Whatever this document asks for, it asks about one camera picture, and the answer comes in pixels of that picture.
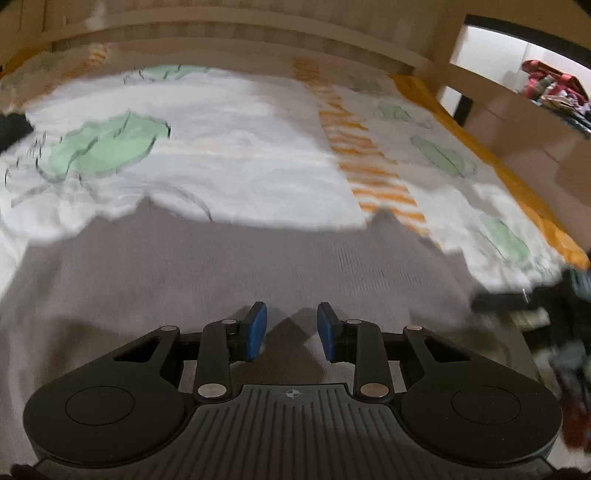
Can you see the dark cloth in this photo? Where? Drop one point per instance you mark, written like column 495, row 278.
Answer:
column 13, row 131

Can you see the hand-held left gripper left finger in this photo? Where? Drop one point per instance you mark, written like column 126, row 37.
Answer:
column 256, row 330

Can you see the wooden bed frame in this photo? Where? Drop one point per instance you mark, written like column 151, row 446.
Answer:
column 277, row 27

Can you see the grey knit sweater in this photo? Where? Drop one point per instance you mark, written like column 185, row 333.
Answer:
column 207, row 272

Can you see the white leaf-print duvet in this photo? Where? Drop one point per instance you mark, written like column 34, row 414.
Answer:
column 240, row 152

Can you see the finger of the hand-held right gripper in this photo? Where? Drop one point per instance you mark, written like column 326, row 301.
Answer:
column 508, row 299

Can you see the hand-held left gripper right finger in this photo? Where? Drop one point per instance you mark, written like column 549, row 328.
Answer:
column 327, row 330

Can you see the yellow bed sheet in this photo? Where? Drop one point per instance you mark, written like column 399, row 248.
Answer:
column 503, row 170

